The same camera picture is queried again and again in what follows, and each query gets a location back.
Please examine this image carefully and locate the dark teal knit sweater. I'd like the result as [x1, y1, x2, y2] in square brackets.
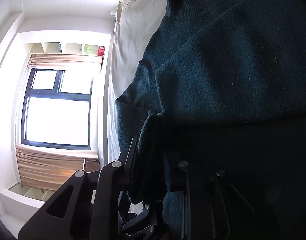
[116, 0, 306, 239]

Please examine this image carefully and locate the tan striped curtain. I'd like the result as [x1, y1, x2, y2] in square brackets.
[15, 53, 103, 190]

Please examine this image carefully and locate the dark framed window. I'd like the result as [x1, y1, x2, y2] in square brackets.
[21, 68, 93, 150]

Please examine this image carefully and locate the green box on shelf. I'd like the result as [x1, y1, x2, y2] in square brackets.
[84, 44, 98, 55]

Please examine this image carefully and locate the red box on shelf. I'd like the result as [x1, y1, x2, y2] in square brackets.
[97, 46, 105, 57]

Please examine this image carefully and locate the beige bed sheet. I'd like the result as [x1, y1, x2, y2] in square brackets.
[107, 0, 166, 163]

